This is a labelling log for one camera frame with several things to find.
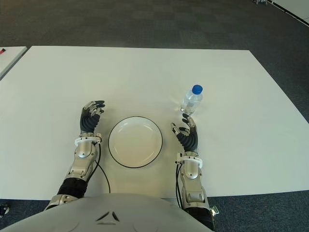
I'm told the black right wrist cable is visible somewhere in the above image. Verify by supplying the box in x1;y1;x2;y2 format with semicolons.
175;161;184;208

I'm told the grey robot torso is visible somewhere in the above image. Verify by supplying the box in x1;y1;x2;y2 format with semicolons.
0;192;214;232

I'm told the white side table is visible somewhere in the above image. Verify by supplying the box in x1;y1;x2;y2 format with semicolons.
0;46;28;80

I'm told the clear water bottle blue cap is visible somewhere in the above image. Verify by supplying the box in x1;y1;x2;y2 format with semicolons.
180;84;203;116

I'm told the white plate black rim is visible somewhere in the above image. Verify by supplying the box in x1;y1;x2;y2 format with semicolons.
108;116;164;169

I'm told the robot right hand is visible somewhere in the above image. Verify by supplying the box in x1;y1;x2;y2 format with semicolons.
170;113;199;154

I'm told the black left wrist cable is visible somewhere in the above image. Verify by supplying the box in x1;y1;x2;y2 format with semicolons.
94;141;112;194

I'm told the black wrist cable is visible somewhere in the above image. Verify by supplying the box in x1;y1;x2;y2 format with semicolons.
175;161;184;208
94;141;112;194

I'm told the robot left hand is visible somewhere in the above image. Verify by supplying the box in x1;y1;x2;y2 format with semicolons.
79;100;106;135

